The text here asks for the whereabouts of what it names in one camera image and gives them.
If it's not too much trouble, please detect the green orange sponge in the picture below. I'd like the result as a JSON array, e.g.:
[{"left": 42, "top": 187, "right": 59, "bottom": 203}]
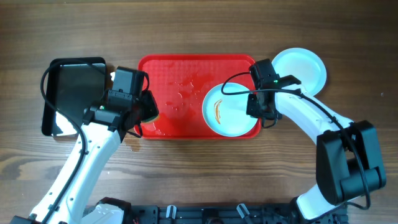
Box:
[{"left": 141, "top": 115, "right": 159, "bottom": 123}]

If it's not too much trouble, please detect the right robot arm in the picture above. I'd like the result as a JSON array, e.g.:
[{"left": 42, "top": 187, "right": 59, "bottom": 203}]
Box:
[{"left": 246, "top": 59, "right": 386, "bottom": 223}]

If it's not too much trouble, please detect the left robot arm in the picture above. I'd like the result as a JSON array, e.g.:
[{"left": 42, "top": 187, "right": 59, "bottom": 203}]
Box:
[{"left": 11, "top": 67, "right": 159, "bottom": 224}]

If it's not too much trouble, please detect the red plastic tray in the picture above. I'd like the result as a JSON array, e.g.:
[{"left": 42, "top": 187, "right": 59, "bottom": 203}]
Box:
[{"left": 138, "top": 54, "right": 255, "bottom": 140}]

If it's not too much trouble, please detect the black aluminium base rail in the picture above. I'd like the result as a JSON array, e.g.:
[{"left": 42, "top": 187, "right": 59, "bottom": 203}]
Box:
[{"left": 83, "top": 202, "right": 348, "bottom": 224}]

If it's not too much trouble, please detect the black water tray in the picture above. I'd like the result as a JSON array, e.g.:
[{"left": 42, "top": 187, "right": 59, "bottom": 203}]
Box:
[{"left": 40, "top": 57, "right": 108, "bottom": 137}]

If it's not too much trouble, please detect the light blue plate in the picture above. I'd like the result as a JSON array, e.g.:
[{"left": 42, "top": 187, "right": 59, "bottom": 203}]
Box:
[
  {"left": 272, "top": 48, "right": 327, "bottom": 96},
  {"left": 201, "top": 84, "right": 258, "bottom": 137}
]

